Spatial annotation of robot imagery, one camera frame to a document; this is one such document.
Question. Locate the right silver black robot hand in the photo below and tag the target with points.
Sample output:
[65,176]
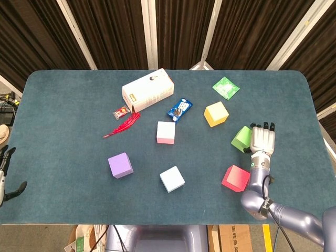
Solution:
[263,140]

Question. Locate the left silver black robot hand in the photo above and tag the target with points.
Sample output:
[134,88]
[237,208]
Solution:
[8,157]

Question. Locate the green foam cube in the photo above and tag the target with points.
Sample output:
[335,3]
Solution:
[241,139]

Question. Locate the yellow foam cube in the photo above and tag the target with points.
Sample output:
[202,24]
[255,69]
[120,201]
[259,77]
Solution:
[215,114]

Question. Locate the purple foam cube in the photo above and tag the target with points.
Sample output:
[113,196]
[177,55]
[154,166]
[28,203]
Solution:
[120,165]

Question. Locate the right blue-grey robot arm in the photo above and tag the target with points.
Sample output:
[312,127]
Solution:
[258,178]

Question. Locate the straw hat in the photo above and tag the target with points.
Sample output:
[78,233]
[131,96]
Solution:
[4,134]

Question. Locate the black electronics box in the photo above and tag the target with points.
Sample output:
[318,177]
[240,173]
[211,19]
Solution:
[6,118]

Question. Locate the red foam cube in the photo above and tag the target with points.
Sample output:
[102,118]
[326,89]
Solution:
[235,179]

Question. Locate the green sachet packet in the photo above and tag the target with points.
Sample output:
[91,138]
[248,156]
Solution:
[225,88]

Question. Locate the teal table cloth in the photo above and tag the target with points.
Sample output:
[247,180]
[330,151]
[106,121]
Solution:
[78,204]

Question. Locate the blue cookie packet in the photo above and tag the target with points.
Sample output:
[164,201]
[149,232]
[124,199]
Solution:
[179,109]

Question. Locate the pink foam cube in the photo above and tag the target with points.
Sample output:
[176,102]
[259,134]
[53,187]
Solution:
[166,131]

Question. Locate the light blue foam cube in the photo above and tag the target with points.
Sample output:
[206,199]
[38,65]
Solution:
[172,179]

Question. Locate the brown cardboard box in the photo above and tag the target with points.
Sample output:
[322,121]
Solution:
[233,239]

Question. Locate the white paper bag green print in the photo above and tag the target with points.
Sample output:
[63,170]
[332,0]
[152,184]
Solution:
[78,241]

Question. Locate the small red candy packet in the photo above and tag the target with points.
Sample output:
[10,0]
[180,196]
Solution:
[121,112]

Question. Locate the red feather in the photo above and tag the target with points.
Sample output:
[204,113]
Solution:
[126,124]

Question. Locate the white cardboard carton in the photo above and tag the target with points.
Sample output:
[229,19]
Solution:
[149,92]

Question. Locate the blue-grey robot torso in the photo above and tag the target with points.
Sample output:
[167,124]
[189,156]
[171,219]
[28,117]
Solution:
[162,239]

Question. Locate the dark brown curtain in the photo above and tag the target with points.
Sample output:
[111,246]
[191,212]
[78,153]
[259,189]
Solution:
[118,31]

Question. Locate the white frame pole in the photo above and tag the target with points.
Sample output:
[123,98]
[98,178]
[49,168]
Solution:
[77,34]
[210,34]
[149,34]
[294,34]

